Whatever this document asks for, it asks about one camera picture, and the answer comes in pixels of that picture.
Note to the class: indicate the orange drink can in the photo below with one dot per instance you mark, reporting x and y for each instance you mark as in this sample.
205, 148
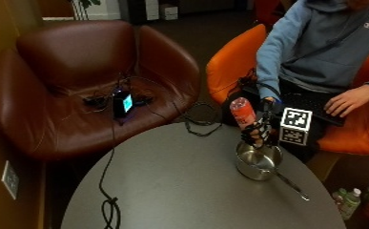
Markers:
244, 114

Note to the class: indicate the black laptop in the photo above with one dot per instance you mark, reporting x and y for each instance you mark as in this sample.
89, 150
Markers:
309, 103

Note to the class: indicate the orange armchair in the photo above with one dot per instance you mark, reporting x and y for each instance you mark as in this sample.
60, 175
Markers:
302, 95

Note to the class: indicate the steel saucepan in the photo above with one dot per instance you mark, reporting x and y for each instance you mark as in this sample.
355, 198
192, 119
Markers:
258, 160

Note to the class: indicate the white marker cube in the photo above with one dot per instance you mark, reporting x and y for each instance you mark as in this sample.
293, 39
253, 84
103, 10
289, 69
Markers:
295, 126

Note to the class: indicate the the person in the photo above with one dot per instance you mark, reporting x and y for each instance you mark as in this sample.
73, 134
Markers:
319, 47

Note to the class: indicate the black device with lit screen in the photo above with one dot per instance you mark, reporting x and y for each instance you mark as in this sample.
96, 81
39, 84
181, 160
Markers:
123, 103

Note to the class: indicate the brown leather armchair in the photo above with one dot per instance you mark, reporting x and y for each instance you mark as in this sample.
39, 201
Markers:
87, 86

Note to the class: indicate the white cardboard box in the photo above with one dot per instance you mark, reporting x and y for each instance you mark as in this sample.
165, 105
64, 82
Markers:
168, 12

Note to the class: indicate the white wall socket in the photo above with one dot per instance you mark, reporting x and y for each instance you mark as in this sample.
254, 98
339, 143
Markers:
11, 179

